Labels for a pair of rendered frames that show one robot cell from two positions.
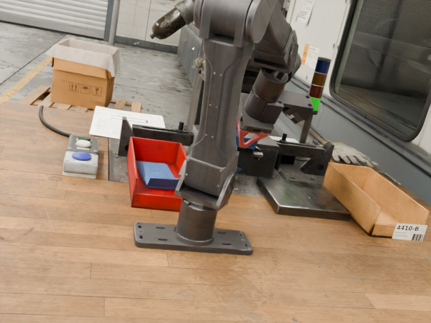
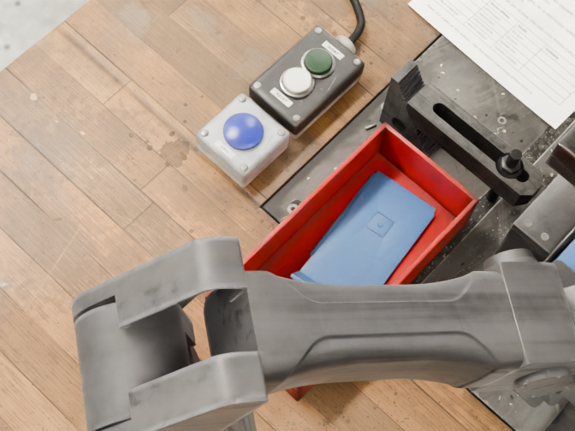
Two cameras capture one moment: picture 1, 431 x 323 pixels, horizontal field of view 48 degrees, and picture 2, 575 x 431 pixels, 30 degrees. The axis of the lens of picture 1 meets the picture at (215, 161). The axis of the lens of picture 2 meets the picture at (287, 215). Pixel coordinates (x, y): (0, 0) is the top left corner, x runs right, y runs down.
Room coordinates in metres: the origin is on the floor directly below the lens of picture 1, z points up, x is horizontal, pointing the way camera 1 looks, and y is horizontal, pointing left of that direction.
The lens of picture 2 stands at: (0.69, -0.14, 1.88)
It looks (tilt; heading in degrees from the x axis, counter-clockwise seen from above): 67 degrees down; 51
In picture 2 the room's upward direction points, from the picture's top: 8 degrees clockwise
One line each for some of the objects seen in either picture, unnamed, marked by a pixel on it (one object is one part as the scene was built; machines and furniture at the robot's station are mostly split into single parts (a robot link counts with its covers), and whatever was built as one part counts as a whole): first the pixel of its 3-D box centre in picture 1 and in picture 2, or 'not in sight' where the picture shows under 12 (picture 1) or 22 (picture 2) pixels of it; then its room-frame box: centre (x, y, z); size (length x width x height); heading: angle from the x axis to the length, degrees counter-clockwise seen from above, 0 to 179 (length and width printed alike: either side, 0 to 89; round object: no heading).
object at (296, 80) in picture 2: (83, 146); (296, 84); (1.03, 0.30, 0.93); 0.03 x 0.03 x 0.02
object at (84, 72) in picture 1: (86, 73); not in sight; (4.45, 1.33, 0.40); 0.67 x 0.60 x 0.50; 8
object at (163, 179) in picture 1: (158, 170); (364, 242); (1.00, 0.12, 0.92); 0.15 x 0.07 x 0.03; 22
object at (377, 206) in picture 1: (371, 200); not in sight; (1.06, -0.37, 0.93); 0.25 x 0.13 x 0.08; 16
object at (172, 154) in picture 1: (158, 171); (342, 257); (0.96, 0.11, 0.93); 0.25 x 0.12 x 0.06; 16
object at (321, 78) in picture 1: (319, 79); not in sight; (1.39, -0.24, 1.14); 0.04 x 0.04 x 0.03
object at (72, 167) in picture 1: (80, 170); (242, 145); (0.95, 0.27, 0.90); 0.07 x 0.07 x 0.06; 16
